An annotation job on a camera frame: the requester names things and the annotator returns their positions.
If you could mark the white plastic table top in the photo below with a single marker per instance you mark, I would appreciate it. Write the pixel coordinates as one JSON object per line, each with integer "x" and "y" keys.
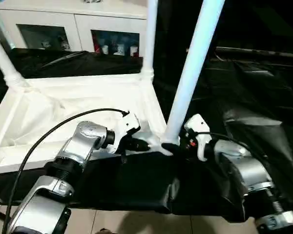
{"x": 75, "y": 102}

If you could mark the white plastic table leg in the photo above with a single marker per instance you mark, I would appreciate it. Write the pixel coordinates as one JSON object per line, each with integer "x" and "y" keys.
{"x": 3, "y": 58}
{"x": 193, "y": 61}
{"x": 150, "y": 36}

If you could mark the black glossy mat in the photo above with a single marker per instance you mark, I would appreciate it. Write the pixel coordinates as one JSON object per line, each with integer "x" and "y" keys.
{"x": 246, "y": 97}

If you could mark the small white jar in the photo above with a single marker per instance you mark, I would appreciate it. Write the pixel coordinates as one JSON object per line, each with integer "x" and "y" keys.
{"x": 134, "y": 50}

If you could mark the patterned white jar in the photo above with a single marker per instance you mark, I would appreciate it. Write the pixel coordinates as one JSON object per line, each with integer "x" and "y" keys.
{"x": 120, "y": 48}

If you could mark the small white cup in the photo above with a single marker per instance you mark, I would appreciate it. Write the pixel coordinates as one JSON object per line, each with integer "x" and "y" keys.
{"x": 111, "y": 49}

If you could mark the red packet in cabinet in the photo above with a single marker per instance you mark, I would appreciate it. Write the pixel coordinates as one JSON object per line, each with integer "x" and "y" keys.
{"x": 97, "y": 45}

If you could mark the black long pole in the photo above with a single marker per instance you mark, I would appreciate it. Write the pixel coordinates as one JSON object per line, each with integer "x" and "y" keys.
{"x": 258, "y": 51}

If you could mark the white cabinet with glass doors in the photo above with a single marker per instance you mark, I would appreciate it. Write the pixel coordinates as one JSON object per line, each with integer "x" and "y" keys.
{"x": 83, "y": 17}

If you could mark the black backdrop cloth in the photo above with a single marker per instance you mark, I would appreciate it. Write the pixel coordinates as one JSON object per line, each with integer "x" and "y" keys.
{"x": 258, "y": 22}

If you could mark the grey brown curtain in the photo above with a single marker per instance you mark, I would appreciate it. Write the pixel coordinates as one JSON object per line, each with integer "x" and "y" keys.
{"x": 1, "y": 29}

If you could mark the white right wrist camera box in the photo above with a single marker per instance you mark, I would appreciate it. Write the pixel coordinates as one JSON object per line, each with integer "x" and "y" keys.
{"x": 197, "y": 126}

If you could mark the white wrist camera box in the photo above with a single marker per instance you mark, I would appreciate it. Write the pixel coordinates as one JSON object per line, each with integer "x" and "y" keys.
{"x": 197, "y": 126}
{"x": 128, "y": 124}

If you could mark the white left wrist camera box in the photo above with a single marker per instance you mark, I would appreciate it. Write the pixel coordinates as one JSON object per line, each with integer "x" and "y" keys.
{"x": 128, "y": 124}

